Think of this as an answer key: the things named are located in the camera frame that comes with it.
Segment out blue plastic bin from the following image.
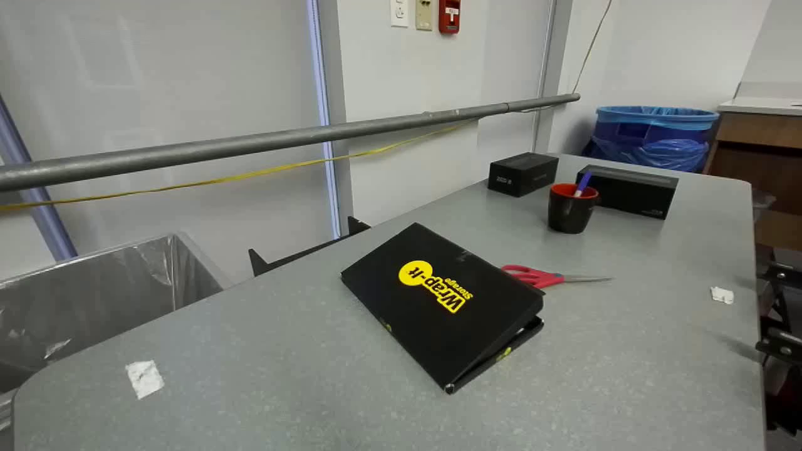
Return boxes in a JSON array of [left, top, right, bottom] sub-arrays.
[[580, 102, 722, 175]]

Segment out wooden desk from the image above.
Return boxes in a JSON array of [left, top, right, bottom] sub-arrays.
[[703, 80, 802, 252]]

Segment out grey bin with clear bag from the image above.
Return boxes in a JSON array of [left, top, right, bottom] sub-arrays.
[[0, 234, 224, 437]]

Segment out yellow cable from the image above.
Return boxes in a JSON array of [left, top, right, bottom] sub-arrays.
[[0, 0, 614, 216]]

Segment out white light switch plate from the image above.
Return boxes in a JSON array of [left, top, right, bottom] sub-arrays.
[[387, 0, 414, 31]]

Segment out beige wall plate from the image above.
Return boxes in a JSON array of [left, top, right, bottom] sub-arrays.
[[414, 0, 436, 33]]

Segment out blue pen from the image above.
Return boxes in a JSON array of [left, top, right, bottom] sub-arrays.
[[570, 168, 597, 201]]

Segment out blue vertical wall strip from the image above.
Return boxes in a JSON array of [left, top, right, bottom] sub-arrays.
[[303, 0, 346, 240]]

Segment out white paper tag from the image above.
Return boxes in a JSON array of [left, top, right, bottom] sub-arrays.
[[122, 359, 168, 402]]

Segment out red fire alarm pull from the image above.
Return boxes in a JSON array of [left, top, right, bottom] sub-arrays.
[[436, 0, 463, 38]]

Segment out black folder with yellow logo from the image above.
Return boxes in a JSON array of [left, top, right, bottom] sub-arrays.
[[337, 220, 546, 395]]

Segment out black mug with red interior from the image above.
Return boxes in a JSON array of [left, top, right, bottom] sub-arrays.
[[546, 180, 602, 236]]

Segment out red handled scissors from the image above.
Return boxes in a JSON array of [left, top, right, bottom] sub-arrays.
[[499, 264, 614, 294]]

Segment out small black box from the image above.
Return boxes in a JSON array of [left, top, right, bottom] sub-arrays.
[[486, 151, 560, 201]]

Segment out long black box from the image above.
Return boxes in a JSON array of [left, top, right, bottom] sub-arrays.
[[574, 162, 679, 222]]

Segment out black equipment at table edge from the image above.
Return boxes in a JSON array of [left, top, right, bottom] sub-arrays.
[[752, 196, 802, 437]]

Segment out grey metal rail pipe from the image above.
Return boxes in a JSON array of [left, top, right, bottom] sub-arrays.
[[0, 90, 583, 196]]

